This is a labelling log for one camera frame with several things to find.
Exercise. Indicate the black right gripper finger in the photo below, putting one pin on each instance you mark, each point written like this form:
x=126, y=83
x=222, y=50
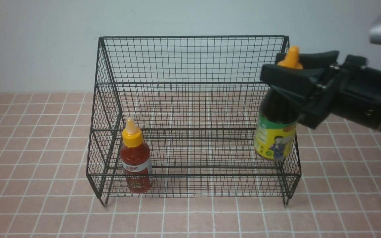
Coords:
x=294, y=60
x=301, y=87

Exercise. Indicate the red chili sauce bottle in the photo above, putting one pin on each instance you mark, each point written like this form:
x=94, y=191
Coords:
x=135, y=158

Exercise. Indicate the dark soy sauce bottle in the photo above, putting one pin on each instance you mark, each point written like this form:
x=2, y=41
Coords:
x=276, y=127

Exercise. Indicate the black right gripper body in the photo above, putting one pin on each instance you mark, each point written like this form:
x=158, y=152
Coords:
x=353, y=92

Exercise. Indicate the black wire mesh shelf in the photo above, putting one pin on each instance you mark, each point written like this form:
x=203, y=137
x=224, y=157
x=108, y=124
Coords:
x=196, y=100

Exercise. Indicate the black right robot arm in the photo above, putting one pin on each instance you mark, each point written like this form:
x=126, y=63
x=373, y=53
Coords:
x=350, y=90

